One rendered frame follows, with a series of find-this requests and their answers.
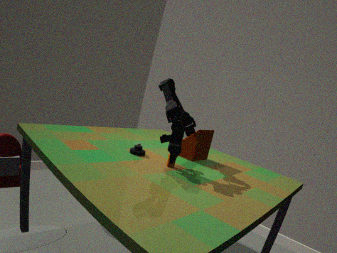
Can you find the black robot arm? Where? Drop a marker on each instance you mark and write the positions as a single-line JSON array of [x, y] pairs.
[[175, 112]]

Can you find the dark grey round pedestal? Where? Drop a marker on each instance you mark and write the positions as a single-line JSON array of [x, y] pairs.
[[137, 150]]

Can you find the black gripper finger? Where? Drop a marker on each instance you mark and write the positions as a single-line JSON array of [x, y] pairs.
[[173, 156]]

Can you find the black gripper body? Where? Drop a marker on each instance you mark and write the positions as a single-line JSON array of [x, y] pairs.
[[177, 141]]

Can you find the orange knob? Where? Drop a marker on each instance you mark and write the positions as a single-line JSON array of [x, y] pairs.
[[168, 162]]

